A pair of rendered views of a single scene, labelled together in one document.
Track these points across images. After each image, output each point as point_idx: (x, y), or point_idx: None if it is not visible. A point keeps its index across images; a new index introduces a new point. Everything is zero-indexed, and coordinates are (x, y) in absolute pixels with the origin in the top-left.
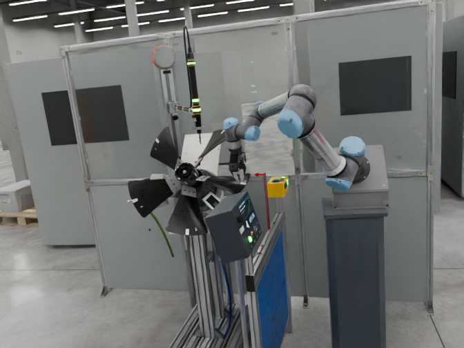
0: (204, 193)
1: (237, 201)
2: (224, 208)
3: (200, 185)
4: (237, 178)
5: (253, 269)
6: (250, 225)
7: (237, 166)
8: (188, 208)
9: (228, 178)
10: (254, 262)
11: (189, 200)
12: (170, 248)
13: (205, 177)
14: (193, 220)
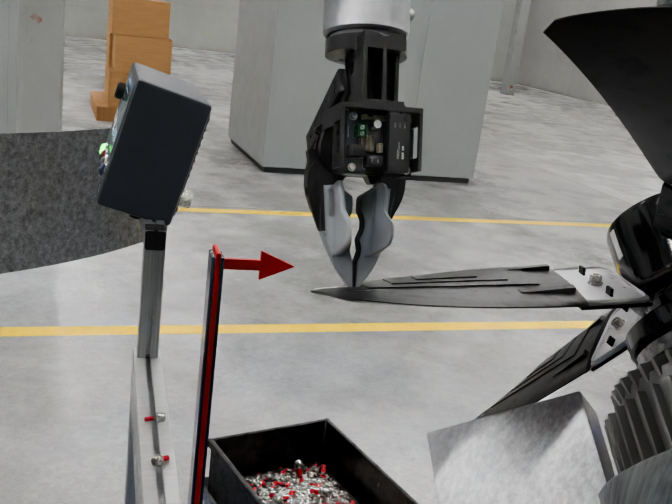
0: (613, 403)
1: (136, 68)
2: (160, 73)
3: (626, 339)
4: (357, 249)
5: (137, 346)
6: (111, 137)
7: (309, 130)
8: (552, 360)
9: (450, 288)
10: (154, 387)
11: (581, 345)
12: None
13: (597, 288)
14: (509, 397)
